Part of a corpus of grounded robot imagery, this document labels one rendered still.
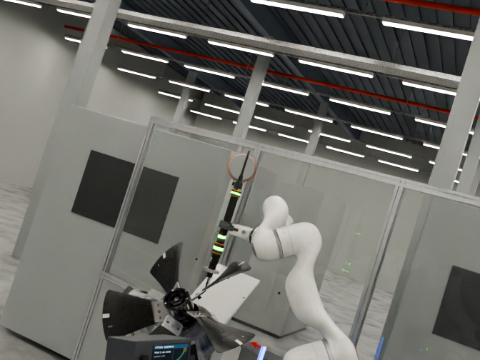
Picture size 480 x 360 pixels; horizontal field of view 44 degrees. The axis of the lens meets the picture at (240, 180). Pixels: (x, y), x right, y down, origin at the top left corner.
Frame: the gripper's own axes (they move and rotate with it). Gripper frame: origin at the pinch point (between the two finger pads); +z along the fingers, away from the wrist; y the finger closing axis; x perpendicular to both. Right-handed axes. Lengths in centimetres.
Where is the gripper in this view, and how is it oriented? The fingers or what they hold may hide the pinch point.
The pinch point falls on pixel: (226, 225)
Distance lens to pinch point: 254.5
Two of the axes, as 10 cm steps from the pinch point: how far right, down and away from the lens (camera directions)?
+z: -8.0, -2.4, 5.5
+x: 3.1, -9.5, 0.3
